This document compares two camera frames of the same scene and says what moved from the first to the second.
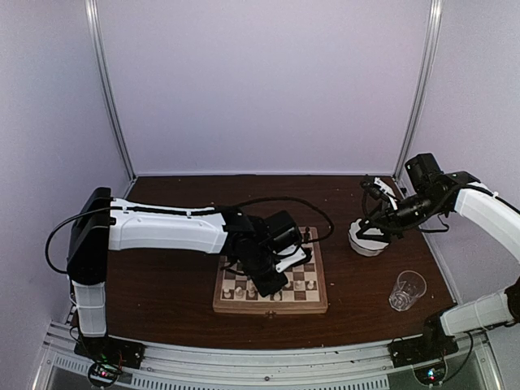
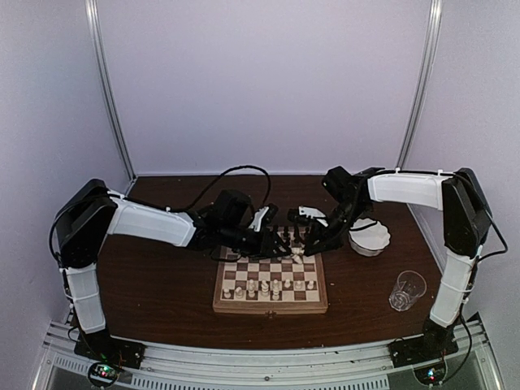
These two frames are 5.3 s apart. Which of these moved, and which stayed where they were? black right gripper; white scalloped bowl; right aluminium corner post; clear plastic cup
Moved: black right gripper
Stayed: right aluminium corner post; clear plastic cup; white scalloped bowl
